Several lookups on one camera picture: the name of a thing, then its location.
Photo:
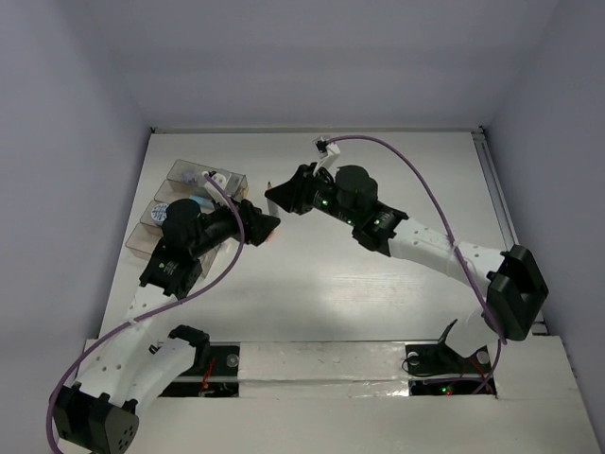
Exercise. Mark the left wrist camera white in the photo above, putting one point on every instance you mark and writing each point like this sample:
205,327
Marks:
226,180

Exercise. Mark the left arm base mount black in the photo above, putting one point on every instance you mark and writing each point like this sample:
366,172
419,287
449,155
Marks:
216,378

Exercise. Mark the clear grey highlighter marker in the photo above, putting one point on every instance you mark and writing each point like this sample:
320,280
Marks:
273,208

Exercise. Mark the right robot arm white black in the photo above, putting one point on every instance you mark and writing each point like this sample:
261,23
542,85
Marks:
382,229

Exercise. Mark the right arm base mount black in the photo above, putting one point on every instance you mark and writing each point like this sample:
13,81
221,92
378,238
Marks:
435,369

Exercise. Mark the aluminium rail right side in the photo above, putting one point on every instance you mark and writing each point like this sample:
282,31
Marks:
510,227

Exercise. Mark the blue highlighter marker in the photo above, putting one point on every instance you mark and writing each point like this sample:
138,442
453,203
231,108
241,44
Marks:
201,201

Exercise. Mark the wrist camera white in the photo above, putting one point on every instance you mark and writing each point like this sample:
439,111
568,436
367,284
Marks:
226,180
328,153

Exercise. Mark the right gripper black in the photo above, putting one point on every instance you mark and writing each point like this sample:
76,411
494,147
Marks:
294,193

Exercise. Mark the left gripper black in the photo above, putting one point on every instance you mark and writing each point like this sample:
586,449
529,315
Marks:
255,224

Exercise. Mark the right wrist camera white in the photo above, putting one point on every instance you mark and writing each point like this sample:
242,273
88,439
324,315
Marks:
328,153

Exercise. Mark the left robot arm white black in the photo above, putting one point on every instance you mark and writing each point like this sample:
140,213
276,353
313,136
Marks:
133,363

